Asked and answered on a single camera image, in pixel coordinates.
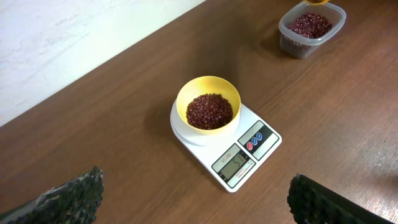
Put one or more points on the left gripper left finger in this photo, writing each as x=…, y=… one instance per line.
x=74, y=202

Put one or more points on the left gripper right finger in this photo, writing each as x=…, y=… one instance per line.
x=313, y=203

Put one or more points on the yellow measuring scoop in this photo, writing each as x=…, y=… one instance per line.
x=316, y=2

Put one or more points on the white digital kitchen scale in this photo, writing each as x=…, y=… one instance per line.
x=230, y=157

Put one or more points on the red beans in bowl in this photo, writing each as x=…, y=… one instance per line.
x=209, y=111

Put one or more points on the yellow plastic bowl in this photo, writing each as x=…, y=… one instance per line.
x=209, y=85

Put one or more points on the clear plastic container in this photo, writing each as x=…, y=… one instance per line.
x=299, y=46

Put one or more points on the red adzuki beans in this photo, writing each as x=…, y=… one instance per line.
x=311, y=25

